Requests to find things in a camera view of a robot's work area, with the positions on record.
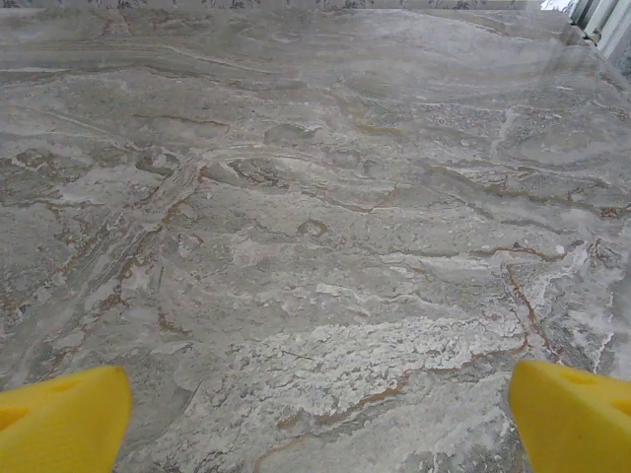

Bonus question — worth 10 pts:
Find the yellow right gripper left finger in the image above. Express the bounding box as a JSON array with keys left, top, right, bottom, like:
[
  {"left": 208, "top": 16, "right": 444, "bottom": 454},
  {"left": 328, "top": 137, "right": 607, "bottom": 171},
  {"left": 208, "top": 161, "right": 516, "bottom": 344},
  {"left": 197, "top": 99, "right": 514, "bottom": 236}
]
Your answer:
[{"left": 0, "top": 364, "right": 135, "bottom": 473}]

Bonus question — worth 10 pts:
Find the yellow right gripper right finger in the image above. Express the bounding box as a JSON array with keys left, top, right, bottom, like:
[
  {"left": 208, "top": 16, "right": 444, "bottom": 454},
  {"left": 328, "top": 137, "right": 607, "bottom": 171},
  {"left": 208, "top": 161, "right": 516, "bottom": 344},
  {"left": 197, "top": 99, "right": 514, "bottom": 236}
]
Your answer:
[{"left": 508, "top": 359, "right": 631, "bottom": 473}]

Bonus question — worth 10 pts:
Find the aluminium frame post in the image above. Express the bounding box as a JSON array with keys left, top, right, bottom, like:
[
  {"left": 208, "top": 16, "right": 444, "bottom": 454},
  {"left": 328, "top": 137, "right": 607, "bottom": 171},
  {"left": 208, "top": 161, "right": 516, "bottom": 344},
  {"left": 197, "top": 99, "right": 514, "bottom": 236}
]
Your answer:
[{"left": 566, "top": 0, "right": 631, "bottom": 65}]

